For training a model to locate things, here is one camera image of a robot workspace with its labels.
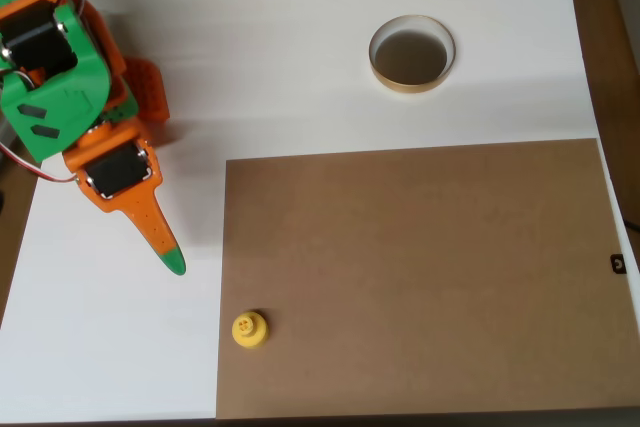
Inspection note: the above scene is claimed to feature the yellow plastic knob object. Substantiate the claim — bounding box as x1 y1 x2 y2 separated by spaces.
231 309 270 351

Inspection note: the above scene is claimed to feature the round shallow dish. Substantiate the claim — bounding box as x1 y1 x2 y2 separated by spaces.
368 14 457 95

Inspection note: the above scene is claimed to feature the large white sheet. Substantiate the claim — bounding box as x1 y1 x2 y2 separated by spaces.
0 0 640 423

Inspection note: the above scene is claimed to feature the brown fibreboard panel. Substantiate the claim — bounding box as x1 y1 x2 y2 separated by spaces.
215 138 640 419

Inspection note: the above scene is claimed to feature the red and white servo cable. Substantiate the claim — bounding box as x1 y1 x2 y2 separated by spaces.
0 140 80 184

